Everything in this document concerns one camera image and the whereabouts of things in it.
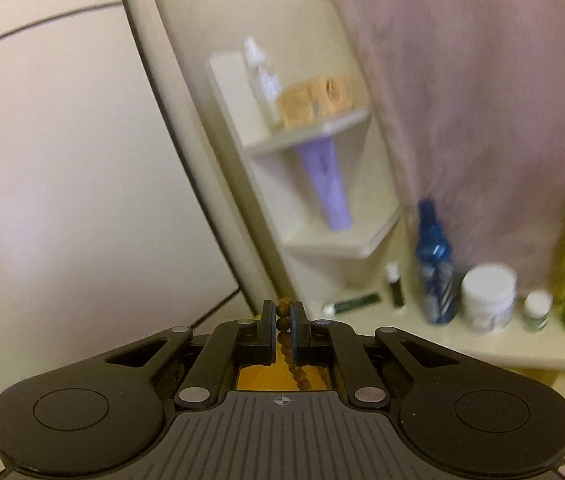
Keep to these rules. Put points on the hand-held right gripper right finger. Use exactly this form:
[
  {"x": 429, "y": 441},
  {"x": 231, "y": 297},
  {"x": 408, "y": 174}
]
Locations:
[{"x": 300, "y": 326}]

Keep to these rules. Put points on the pink towel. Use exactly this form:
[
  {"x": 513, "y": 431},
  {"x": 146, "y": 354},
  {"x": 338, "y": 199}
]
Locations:
[{"x": 462, "y": 85}]

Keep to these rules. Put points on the small green-lidded jar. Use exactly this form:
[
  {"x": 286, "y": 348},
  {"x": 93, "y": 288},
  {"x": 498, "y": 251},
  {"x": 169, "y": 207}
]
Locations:
[{"x": 537, "y": 310}]

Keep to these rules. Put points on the purple tube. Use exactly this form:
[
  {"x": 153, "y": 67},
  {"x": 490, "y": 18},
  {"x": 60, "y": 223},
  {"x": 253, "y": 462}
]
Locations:
[{"x": 327, "y": 185}]

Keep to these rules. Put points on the small dark green tube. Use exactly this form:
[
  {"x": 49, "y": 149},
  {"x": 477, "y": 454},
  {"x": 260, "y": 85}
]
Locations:
[{"x": 355, "y": 303}]

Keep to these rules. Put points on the large white jar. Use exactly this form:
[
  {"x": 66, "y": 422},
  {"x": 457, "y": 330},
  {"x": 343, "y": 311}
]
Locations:
[{"x": 488, "y": 297}]

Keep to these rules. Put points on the yellow plastic bin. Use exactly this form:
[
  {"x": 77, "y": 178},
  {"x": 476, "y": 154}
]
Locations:
[{"x": 257, "y": 378}]

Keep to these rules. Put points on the tan cardboard box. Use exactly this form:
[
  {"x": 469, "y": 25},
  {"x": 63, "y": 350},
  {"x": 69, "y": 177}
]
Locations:
[{"x": 317, "y": 100}]

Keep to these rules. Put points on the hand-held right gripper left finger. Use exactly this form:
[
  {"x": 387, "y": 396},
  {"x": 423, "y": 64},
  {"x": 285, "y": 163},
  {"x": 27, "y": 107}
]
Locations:
[{"x": 267, "y": 326}]

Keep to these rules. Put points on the lip balm stick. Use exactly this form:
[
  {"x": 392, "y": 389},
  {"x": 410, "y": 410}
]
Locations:
[{"x": 395, "y": 287}]

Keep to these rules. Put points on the blue spray bottle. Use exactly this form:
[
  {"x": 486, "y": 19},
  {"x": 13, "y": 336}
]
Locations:
[{"x": 435, "y": 265}]

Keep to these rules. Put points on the cream shelf unit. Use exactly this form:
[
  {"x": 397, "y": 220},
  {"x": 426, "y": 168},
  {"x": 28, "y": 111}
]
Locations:
[{"x": 322, "y": 249}]

